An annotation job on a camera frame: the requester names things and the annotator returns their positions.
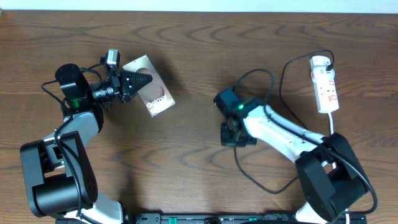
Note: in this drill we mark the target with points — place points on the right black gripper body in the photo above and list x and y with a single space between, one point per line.
228 139

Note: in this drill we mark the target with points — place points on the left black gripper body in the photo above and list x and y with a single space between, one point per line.
119 88

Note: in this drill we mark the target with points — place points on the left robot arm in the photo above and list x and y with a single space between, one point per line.
59 179

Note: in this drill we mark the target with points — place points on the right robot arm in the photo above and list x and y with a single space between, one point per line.
329 172

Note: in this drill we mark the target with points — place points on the white USB charger plug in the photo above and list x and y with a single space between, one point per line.
319 63

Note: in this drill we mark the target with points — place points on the white power strip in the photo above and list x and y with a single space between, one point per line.
325 89

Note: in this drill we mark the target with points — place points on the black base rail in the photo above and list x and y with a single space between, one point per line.
189 218

